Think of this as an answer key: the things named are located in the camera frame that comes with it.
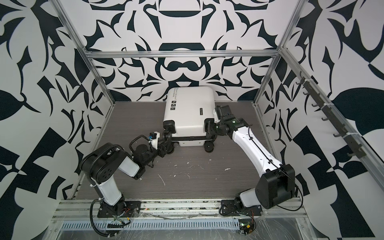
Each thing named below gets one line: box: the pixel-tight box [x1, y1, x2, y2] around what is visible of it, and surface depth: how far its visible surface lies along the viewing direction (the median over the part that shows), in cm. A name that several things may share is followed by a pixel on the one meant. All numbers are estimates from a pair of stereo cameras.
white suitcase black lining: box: [163, 86, 217, 154], surface depth 89 cm
